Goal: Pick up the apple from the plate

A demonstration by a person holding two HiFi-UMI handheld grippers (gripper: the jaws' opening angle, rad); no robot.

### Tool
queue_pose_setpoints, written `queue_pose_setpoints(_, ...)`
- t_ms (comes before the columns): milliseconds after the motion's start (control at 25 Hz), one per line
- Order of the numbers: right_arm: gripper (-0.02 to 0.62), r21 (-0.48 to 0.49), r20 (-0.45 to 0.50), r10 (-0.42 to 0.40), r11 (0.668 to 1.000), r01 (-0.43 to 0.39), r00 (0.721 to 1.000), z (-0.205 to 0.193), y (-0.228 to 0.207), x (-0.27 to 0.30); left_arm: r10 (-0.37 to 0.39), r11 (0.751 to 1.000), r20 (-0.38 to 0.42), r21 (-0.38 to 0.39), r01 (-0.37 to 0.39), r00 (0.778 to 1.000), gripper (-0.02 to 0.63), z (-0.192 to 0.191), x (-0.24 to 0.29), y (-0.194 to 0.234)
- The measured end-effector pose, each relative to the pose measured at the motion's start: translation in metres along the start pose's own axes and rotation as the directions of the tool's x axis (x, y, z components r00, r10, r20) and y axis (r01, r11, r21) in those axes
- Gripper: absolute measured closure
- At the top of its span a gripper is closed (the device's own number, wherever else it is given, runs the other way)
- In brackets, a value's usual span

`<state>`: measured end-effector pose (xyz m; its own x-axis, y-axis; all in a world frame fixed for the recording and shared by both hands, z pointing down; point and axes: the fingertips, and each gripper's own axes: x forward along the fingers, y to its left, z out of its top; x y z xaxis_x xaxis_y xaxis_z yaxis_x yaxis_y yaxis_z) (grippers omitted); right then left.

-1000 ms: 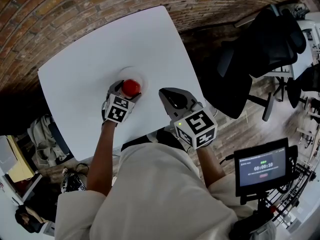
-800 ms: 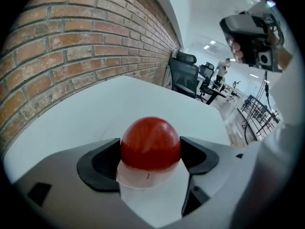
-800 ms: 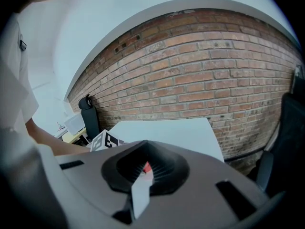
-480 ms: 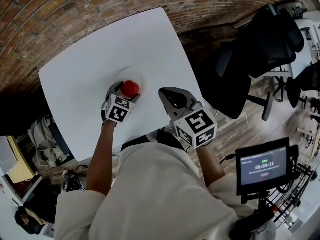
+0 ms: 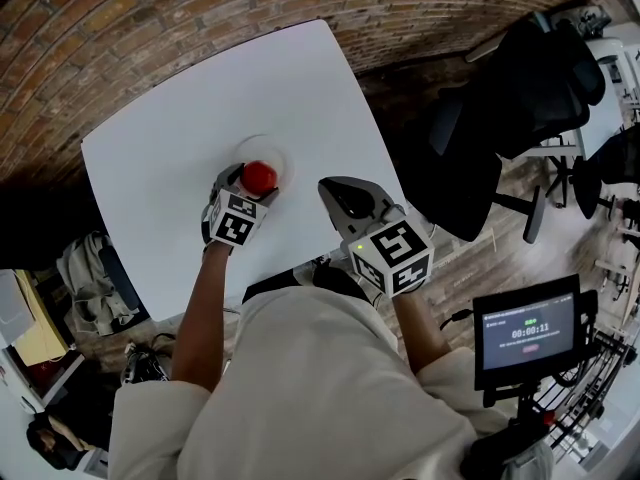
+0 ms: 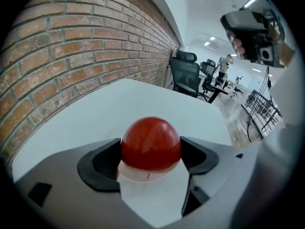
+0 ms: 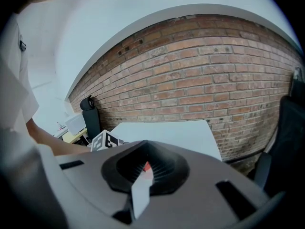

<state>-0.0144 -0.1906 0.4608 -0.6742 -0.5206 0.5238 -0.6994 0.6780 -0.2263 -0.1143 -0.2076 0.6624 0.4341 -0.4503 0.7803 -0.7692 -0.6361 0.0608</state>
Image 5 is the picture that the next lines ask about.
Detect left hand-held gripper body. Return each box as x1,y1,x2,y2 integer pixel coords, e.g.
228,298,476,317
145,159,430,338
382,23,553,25
201,180,274,255

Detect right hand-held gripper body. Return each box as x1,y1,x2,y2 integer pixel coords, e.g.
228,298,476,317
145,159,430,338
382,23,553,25
339,202,435,299

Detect red ball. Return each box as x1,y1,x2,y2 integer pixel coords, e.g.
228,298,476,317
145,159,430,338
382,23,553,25
240,160,279,194

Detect person's right forearm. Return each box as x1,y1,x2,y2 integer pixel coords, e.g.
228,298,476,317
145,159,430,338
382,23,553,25
389,290,450,375

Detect person's left forearm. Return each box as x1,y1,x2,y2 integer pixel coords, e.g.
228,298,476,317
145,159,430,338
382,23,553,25
171,241,236,394

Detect person's dark trousers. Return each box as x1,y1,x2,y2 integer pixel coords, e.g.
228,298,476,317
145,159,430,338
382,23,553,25
242,257,384,313

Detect black chair with armrest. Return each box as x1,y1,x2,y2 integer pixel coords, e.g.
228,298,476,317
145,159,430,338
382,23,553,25
97,245,142,315

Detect large black office chair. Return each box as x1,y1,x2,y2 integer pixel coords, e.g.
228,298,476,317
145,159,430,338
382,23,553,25
402,17,607,245

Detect black monitor screen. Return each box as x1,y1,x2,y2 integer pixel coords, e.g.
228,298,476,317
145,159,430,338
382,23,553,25
472,273,599,394

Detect beige jacket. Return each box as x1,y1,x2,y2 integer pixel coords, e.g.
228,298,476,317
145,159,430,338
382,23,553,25
55,232,142,338

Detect person's light shirt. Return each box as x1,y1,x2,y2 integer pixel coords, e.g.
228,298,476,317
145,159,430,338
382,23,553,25
107,285,556,480

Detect black swivel chair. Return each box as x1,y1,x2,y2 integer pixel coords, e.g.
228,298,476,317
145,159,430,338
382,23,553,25
568,127,640,222

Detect yellow cabinet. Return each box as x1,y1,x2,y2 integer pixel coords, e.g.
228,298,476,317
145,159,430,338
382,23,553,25
12,267,70,369

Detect black monitor stand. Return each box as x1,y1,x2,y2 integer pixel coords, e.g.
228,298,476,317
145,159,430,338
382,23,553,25
462,382,559,480

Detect black bag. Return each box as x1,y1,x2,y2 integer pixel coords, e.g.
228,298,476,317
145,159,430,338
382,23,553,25
24,410,104,473

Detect black monitor cable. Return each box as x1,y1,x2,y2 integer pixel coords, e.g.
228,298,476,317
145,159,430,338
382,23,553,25
438,309,475,331

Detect tangle of floor cables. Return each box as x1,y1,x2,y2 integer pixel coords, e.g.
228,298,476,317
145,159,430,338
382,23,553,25
121,331,175,385

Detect black wire rack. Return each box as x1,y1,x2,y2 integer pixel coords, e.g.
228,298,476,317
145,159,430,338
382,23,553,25
548,327,637,450

